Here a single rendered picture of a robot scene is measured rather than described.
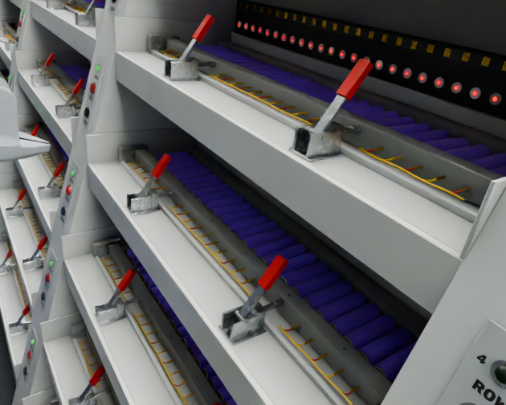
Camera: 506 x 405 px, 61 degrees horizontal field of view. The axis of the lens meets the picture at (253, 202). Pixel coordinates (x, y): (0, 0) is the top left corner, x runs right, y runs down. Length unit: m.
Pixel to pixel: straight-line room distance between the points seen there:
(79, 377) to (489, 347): 0.75
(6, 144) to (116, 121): 0.39
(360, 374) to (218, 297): 0.17
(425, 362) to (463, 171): 0.14
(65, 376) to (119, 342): 0.24
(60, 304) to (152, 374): 0.33
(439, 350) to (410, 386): 0.03
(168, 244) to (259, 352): 0.20
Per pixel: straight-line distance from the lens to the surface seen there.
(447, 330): 0.28
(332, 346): 0.42
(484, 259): 0.27
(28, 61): 1.44
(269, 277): 0.42
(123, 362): 0.66
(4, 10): 2.12
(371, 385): 0.40
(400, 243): 0.30
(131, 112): 0.77
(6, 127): 0.40
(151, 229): 0.59
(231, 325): 0.42
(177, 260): 0.53
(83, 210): 0.82
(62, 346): 0.96
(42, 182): 1.15
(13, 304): 1.36
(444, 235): 0.30
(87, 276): 0.81
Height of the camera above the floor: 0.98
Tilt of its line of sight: 17 degrees down
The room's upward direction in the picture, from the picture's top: 21 degrees clockwise
